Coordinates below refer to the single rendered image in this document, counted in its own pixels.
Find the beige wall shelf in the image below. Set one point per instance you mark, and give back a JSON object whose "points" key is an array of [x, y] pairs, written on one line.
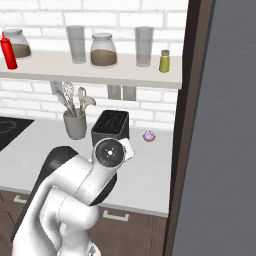
{"points": [[83, 73]]}

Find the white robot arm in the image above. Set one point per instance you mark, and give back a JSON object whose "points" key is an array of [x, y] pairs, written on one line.
{"points": [[70, 186]]}

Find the grey kitchen utensil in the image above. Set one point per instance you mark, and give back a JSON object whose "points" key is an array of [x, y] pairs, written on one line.
{"points": [[62, 98]]}

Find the black hob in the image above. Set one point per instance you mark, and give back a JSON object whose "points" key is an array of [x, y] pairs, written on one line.
{"points": [[11, 131]]}

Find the yellow-green shaker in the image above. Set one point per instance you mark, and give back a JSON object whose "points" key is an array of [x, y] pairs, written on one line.
{"points": [[164, 63]]}

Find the dark wood side panel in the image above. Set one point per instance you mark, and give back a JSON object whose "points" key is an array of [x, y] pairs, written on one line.
{"points": [[186, 116]]}

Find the metal spoon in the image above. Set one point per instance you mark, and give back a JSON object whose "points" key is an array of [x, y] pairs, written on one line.
{"points": [[81, 95]]}

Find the purple frosted cupcake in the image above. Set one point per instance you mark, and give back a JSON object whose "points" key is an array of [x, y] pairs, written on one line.
{"points": [[149, 136]]}

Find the metal ladle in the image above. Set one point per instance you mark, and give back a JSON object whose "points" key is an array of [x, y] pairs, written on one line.
{"points": [[88, 101]]}

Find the grey wall switch plate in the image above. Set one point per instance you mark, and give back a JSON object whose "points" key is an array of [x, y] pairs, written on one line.
{"points": [[121, 93]]}

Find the slotted metal spatula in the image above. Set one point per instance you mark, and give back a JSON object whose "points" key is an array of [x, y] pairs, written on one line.
{"points": [[68, 91]]}

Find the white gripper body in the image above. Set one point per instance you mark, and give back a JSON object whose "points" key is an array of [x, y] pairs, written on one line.
{"points": [[128, 150]]}

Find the black toaster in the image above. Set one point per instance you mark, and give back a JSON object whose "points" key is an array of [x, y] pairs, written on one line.
{"points": [[110, 125]]}

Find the brown drawer front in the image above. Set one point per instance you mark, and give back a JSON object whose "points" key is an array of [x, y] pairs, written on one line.
{"points": [[133, 236], [10, 216]]}

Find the glass jar with brown contents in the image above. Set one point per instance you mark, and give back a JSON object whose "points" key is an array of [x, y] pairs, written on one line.
{"points": [[20, 45], [103, 53]]}

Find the grey utensil pot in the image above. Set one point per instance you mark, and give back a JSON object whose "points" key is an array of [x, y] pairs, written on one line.
{"points": [[75, 126]]}

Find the grey tall cabinet door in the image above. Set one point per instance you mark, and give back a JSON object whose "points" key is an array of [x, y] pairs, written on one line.
{"points": [[226, 133]]}

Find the red ketchup bottle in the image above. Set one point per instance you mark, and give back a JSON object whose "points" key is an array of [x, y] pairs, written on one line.
{"points": [[9, 53]]}

